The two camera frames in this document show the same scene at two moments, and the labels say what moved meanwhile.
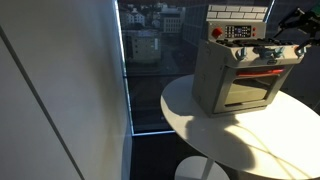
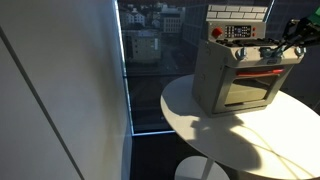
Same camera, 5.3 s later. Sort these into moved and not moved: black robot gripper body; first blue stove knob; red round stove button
Moved: black robot gripper body
Not moved: first blue stove knob; red round stove button
